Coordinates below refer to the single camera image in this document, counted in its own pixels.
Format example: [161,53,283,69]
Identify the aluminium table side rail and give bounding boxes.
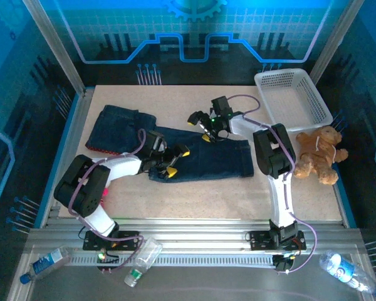
[40,87,95,227]

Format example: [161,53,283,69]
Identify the white perforated plastic basket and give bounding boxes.
[254,68,333,133]

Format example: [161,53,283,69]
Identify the blue denim jeans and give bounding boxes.
[149,125,255,184]
[85,105,157,156]

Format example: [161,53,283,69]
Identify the slotted grey cable duct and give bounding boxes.
[65,253,278,268]

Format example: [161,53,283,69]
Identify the aluminium frame post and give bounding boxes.
[308,0,364,87]
[22,0,87,95]

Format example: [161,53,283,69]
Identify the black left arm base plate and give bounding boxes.
[83,230,142,251]

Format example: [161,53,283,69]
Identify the blue label water bottle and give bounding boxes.
[19,246,70,285]
[318,250,376,298]

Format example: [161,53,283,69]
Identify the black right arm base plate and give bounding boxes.
[247,230,308,251]

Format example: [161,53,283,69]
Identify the empty clear green-capped bottle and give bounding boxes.
[122,237,164,287]

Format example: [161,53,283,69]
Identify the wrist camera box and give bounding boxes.
[142,130,167,154]
[211,97,233,116]

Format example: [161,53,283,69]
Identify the red polka dot skirt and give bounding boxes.
[85,146,122,157]

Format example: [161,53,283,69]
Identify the aluminium frame rail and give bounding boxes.
[24,218,364,255]

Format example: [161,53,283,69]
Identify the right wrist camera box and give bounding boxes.
[211,97,233,116]

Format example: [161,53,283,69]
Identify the brown teddy bear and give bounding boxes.
[293,125,349,186]

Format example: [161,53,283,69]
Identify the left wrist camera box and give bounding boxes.
[142,130,167,154]

